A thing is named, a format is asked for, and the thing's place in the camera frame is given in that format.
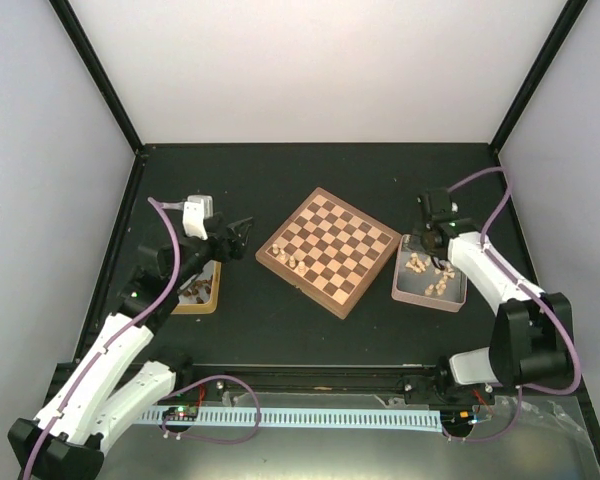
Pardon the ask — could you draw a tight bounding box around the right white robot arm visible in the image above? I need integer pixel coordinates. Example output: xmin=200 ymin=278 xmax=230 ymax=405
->
xmin=418 ymin=188 xmax=582 ymax=403

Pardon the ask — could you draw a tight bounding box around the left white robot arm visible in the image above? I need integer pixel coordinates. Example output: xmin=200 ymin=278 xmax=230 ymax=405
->
xmin=8 ymin=210 xmax=253 ymax=479

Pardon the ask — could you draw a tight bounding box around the pile of dark chess pieces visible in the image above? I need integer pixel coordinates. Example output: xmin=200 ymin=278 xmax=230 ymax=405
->
xmin=179 ymin=278 xmax=212 ymax=305

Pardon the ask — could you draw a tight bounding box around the pile of light chess pieces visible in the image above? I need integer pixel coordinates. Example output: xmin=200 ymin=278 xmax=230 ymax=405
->
xmin=403 ymin=253 xmax=459 ymax=297

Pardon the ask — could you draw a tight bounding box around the left control circuit board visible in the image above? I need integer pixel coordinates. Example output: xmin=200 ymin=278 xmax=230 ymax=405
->
xmin=162 ymin=406 xmax=199 ymax=422

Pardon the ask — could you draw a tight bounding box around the control circuit board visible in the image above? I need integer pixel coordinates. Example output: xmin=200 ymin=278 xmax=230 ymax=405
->
xmin=440 ymin=410 xmax=492 ymax=426
xmin=162 ymin=406 xmax=199 ymax=422

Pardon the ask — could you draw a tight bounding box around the right control circuit board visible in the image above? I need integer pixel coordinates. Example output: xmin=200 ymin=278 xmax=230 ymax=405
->
xmin=440 ymin=410 xmax=492 ymax=426

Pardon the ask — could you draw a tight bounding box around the yellow plastic tray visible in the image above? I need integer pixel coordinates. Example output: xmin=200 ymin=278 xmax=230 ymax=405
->
xmin=173 ymin=261 xmax=221 ymax=315

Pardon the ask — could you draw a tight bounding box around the pink plastic basket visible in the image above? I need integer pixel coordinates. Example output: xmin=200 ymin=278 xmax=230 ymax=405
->
xmin=391 ymin=234 xmax=468 ymax=313

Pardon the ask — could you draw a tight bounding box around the wooden chessboard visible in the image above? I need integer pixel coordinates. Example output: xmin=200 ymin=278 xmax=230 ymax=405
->
xmin=256 ymin=188 xmax=401 ymax=319

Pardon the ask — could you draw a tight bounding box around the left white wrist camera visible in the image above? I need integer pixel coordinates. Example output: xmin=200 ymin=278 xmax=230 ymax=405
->
xmin=182 ymin=194 xmax=214 ymax=240

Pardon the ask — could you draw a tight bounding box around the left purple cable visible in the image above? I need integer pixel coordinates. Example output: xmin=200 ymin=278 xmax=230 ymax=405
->
xmin=19 ymin=196 xmax=182 ymax=480

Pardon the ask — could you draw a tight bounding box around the purple cable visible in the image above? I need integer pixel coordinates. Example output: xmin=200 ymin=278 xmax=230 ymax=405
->
xmin=19 ymin=196 xmax=182 ymax=480
xmin=442 ymin=166 xmax=584 ymax=444

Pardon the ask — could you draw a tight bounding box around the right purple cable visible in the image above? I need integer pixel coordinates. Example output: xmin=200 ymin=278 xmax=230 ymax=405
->
xmin=442 ymin=166 xmax=584 ymax=444

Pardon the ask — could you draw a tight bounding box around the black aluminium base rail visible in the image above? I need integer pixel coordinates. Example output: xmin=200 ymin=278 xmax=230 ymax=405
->
xmin=54 ymin=363 xmax=589 ymax=406

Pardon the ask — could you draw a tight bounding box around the white slotted cable duct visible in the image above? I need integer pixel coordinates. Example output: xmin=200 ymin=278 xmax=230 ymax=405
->
xmin=135 ymin=405 xmax=442 ymax=433

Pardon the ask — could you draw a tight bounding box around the left black frame post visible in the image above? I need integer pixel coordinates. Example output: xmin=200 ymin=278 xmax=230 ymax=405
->
xmin=49 ymin=0 xmax=143 ymax=153

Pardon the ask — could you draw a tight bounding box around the black frame post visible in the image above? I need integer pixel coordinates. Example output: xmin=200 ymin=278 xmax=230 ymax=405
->
xmin=489 ymin=0 xmax=588 ymax=154
xmin=49 ymin=0 xmax=143 ymax=153

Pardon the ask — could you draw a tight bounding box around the right black frame post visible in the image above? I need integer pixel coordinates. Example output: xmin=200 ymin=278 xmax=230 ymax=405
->
xmin=489 ymin=0 xmax=588 ymax=154

